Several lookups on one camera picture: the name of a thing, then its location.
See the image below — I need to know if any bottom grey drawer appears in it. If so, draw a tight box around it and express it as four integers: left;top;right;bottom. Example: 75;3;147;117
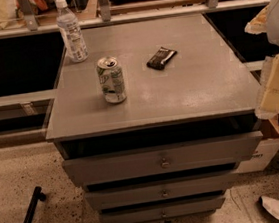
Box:
99;196;225;223

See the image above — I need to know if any grey drawer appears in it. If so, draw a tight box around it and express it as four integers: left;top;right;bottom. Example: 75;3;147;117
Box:
86;170;237;211
99;196;225;223
63;131;263;186

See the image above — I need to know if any metal shelf frame rail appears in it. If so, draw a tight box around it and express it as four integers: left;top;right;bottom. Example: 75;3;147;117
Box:
0;0;271;39

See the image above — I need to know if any green white soda can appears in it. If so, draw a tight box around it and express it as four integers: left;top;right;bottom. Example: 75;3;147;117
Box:
96;56;127;104

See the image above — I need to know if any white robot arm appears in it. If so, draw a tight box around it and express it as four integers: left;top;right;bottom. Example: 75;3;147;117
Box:
245;0;279;120

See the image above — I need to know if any clear plastic water bottle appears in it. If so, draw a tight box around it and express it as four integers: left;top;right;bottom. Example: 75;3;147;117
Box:
55;0;89;62

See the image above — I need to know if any grey drawer cabinet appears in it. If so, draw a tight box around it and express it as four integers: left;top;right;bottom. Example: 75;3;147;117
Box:
47;14;260;216

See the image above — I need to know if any white cardboard box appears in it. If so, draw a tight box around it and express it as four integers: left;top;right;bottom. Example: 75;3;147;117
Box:
229;116;279;175

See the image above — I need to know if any middle grey drawer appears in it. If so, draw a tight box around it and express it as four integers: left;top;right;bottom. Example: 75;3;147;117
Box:
86;170;237;211

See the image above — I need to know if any top grey drawer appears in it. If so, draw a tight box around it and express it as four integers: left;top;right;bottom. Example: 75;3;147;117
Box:
63;131;263;186

